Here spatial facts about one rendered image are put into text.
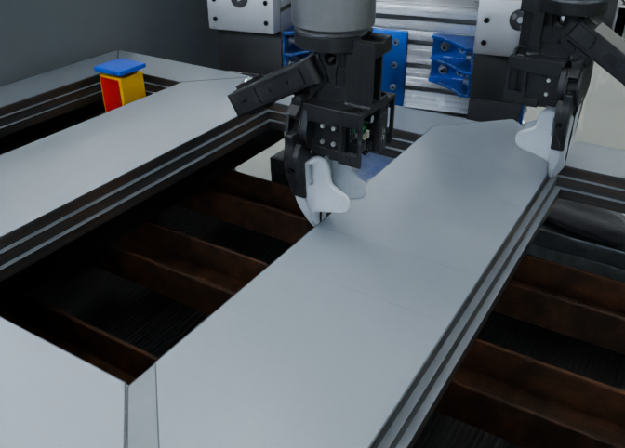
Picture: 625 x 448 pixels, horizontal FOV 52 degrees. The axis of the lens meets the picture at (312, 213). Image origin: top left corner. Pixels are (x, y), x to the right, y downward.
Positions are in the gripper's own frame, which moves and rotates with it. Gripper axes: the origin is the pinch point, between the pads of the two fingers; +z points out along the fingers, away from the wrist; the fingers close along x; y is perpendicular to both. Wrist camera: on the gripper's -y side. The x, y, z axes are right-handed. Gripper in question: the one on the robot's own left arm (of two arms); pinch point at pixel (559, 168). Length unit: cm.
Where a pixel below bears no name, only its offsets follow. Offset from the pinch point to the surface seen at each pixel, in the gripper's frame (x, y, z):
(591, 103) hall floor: -285, 32, 86
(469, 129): -8.0, 14.1, 0.6
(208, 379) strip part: 50, 14, 1
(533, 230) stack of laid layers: 10.3, -0.1, 3.4
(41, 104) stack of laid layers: 14, 78, 2
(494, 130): -9.5, 11.0, 0.7
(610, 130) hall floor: -250, 17, 86
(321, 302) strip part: 37.0, 11.8, 0.7
